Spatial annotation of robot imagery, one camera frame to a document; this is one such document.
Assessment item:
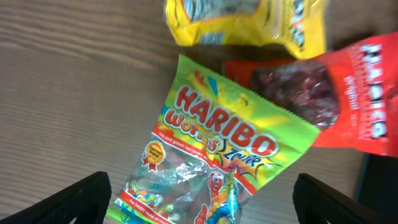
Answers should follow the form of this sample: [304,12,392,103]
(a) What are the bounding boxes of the dark green open box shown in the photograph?
[354,154,397,222]

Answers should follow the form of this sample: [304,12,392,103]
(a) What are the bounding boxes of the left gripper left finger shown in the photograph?
[1,171,112,224]

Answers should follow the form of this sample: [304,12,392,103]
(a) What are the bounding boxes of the red Hacks candy bag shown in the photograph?
[223,33,397,157]

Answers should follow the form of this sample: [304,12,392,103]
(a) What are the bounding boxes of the Haribo worms candy bag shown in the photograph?
[106,55,319,224]

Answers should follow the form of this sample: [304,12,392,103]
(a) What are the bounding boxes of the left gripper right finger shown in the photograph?
[292,173,396,224]

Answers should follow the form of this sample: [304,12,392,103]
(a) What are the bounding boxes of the yellow Hacks candy bag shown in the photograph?
[164,0,328,59]

